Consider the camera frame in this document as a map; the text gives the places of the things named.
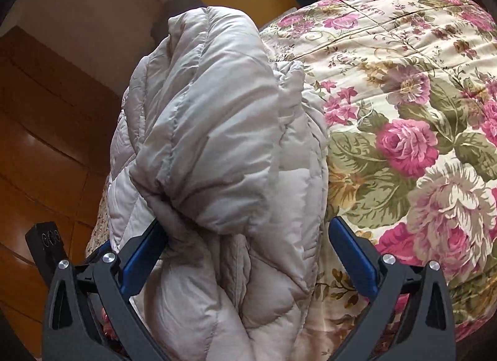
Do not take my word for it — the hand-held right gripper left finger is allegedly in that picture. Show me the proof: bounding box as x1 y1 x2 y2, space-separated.
44 218 171 361

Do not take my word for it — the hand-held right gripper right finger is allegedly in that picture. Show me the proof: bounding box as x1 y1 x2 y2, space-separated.
328 217 457 361

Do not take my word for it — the beige quilted puffer jacket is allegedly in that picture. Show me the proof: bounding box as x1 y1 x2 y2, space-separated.
107 6 331 361

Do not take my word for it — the floral quilt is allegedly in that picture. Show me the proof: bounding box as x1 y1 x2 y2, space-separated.
85 0 497 361

